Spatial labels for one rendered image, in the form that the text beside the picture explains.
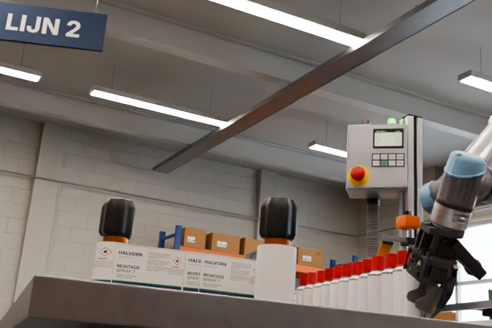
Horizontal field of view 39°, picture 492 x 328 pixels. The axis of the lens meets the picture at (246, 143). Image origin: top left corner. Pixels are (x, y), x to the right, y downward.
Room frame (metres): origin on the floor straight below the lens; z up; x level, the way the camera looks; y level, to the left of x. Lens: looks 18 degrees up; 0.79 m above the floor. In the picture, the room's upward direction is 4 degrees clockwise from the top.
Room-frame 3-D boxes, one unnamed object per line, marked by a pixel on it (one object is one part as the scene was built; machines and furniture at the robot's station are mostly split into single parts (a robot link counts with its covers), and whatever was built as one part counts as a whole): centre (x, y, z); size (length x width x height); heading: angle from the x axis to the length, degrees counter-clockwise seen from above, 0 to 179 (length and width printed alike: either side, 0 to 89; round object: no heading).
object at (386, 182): (1.85, -0.37, 1.38); 0.17 x 0.10 x 0.19; 74
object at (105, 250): (1.69, 0.30, 1.04); 0.09 x 0.09 x 0.29
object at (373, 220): (1.91, -0.37, 1.18); 0.04 x 0.04 x 0.21
